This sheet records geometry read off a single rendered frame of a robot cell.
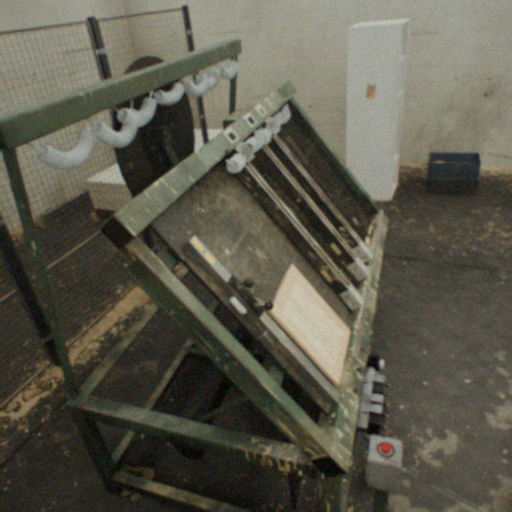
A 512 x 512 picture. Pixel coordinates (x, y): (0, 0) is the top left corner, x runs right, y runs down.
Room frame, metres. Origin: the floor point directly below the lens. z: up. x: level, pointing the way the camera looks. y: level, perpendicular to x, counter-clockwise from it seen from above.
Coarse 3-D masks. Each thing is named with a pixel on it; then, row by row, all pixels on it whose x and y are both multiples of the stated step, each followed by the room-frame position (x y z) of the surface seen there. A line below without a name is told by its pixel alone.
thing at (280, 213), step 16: (240, 144) 2.12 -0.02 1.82; (240, 176) 2.08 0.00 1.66; (256, 176) 2.08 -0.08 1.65; (256, 192) 2.05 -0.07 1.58; (272, 192) 2.06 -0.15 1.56; (272, 208) 2.02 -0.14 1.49; (288, 224) 1.99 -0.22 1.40; (304, 240) 1.96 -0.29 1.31; (320, 256) 1.93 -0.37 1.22; (336, 272) 1.91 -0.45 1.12; (336, 288) 1.89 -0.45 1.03; (352, 288) 1.90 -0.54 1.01; (352, 304) 1.86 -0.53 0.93
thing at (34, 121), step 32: (160, 64) 2.39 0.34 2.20; (192, 64) 2.67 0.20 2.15; (64, 96) 1.72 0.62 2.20; (96, 96) 1.85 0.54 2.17; (128, 96) 2.04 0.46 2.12; (0, 128) 1.40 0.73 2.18; (32, 128) 1.51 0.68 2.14; (32, 224) 1.46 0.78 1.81; (32, 256) 1.45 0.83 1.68; (64, 352) 1.50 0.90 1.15
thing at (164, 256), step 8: (280, 128) 2.97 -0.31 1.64; (256, 160) 2.41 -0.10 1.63; (328, 184) 3.01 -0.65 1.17; (336, 184) 3.02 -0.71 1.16; (168, 248) 1.46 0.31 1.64; (160, 256) 1.40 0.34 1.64; (168, 256) 1.42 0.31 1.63; (168, 264) 1.39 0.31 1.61; (176, 264) 1.42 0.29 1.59; (232, 336) 1.31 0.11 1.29; (248, 352) 1.29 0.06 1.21; (256, 360) 1.28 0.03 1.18; (264, 360) 1.36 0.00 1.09; (272, 360) 1.31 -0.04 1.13; (264, 368) 1.30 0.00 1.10; (272, 368) 1.27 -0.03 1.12; (280, 368) 1.29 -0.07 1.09; (272, 376) 1.24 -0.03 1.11; (280, 376) 1.26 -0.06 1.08; (280, 384) 1.23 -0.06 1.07
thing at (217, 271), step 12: (192, 240) 1.47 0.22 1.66; (192, 252) 1.45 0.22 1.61; (204, 252) 1.46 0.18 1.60; (204, 264) 1.44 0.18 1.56; (216, 264) 1.45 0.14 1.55; (216, 276) 1.42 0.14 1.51; (228, 276) 1.43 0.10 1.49; (228, 288) 1.40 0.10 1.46; (240, 300) 1.39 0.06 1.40; (252, 312) 1.37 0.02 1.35; (264, 312) 1.40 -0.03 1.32; (264, 324) 1.35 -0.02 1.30; (276, 324) 1.38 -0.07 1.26; (276, 336) 1.33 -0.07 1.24; (288, 348) 1.32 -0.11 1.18; (300, 360) 1.30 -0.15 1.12; (300, 372) 1.30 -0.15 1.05; (312, 372) 1.29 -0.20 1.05; (312, 384) 1.28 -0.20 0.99; (324, 384) 1.27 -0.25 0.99; (324, 396) 1.26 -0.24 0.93; (336, 396) 1.26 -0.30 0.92
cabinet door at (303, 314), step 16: (288, 272) 1.73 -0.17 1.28; (288, 288) 1.64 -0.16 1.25; (304, 288) 1.72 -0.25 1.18; (288, 304) 1.56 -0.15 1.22; (304, 304) 1.63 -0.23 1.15; (320, 304) 1.70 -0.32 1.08; (288, 320) 1.47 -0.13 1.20; (304, 320) 1.54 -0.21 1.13; (320, 320) 1.61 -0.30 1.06; (336, 320) 1.68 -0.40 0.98; (304, 336) 1.46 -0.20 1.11; (320, 336) 1.52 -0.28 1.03; (336, 336) 1.59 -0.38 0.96; (320, 352) 1.44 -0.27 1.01; (336, 352) 1.50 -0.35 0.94; (320, 368) 1.38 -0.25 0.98; (336, 368) 1.42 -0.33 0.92; (336, 384) 1.35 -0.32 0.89
